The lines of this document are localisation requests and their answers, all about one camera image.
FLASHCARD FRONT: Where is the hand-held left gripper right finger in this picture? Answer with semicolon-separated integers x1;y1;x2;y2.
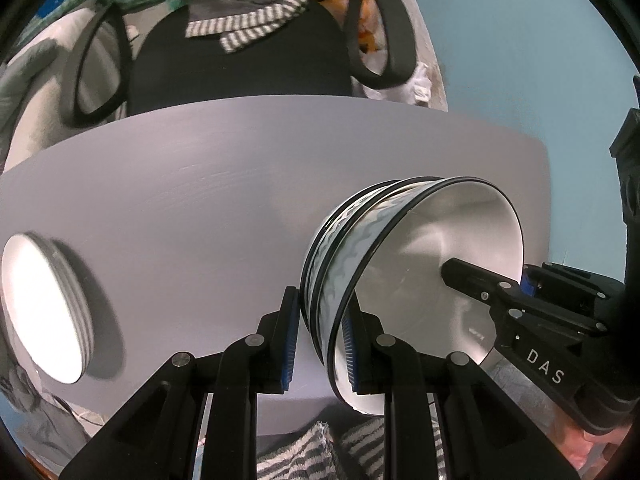
340;305;566;480

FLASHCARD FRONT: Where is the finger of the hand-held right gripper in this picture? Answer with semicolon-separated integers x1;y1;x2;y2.
441;258;532;326
521;261;626;333

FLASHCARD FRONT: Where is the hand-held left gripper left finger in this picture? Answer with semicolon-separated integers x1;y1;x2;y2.
59;286;302;480

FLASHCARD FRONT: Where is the white bowl with wavy pattern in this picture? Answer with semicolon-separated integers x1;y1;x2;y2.
320;176;525;418
300;185;381;331
306;178;416;356

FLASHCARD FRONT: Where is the large white plate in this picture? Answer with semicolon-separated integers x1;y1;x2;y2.
30;234;97;376

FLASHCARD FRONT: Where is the small white plate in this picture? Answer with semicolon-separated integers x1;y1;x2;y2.
0;232;87;385

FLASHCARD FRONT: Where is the person's right hand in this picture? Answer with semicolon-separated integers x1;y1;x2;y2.
555;410;632;474

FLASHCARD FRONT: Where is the striped fluffy cloth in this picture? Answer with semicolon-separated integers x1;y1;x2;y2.
256;410;447;480

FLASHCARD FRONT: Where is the white plastic bag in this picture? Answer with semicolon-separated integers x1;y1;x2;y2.
360;49;442;109

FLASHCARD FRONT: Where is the grey crumpled blanket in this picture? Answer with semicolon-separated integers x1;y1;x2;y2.
0;357;101;457

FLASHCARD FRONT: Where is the black office chair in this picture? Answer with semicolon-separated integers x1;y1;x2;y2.
65;0;417;129

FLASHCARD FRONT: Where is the orange packet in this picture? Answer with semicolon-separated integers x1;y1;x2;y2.
320;0;389;56

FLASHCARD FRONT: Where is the white cushion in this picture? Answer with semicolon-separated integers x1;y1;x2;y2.
0;10;132;172

